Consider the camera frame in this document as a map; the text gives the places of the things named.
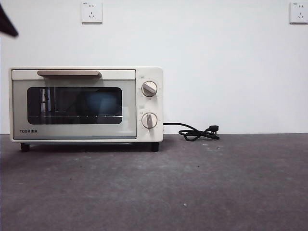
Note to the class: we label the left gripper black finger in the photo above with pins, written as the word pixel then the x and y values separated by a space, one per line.
pixel 6 24

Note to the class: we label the blue ribbed bowl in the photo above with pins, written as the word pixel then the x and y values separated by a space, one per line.
pixel 98 102

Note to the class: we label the cream Toshiba toaster oven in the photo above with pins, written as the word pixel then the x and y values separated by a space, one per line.
pixel 150 72

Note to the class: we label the oven temperature knob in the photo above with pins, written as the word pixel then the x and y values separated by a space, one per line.
pixel 149 89

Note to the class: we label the oven timer knob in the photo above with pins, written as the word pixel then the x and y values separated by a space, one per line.
pixel 149 120

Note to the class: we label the white wall socket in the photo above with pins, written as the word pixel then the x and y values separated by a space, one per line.
pixel 299 13
pixel 92 12

